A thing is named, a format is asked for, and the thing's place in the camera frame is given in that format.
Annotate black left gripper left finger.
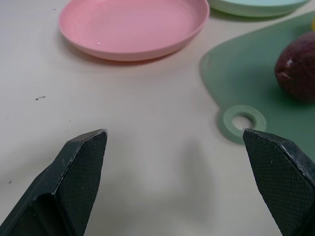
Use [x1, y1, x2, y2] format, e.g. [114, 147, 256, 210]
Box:
[0, 128, 109, 236]

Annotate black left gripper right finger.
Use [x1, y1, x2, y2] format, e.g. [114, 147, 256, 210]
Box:
[242, 128, 315, 236]

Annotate dark red round fruit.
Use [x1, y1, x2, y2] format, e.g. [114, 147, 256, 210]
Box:
[274, 30, 315, 103]

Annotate pink plastic plate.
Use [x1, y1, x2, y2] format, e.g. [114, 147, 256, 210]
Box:
[58, 0, 211, 61]

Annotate light green plastic plate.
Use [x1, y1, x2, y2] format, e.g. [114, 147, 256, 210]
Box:
[207, 0, 311, 18]

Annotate green cutting board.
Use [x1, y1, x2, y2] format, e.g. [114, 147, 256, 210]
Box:
[198, 11, 315, 162]

